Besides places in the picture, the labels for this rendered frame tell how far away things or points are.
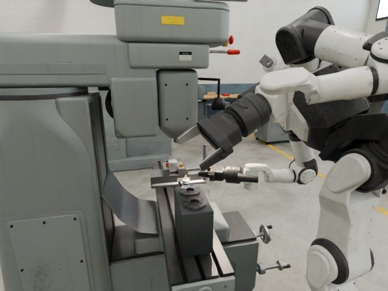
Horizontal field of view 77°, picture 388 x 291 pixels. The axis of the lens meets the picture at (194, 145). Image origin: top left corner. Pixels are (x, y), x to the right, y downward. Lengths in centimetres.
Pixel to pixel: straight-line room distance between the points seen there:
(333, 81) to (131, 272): 121
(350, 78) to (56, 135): 96
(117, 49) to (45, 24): 705
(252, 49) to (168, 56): 747
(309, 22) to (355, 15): 979
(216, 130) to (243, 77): 781
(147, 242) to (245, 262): 57
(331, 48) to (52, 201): 112
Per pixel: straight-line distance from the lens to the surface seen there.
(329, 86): 65
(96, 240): 124
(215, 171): 121
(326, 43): 80
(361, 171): 79
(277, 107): 63
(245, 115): 57
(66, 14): 799
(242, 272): 158
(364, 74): 68
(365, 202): 92
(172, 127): 112
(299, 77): 62
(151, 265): 139
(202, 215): 93
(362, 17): 1083
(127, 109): 107
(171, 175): 151
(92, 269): 132
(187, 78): 110
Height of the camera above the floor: 163
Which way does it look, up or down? 17 degrees down
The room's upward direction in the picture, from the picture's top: straight up
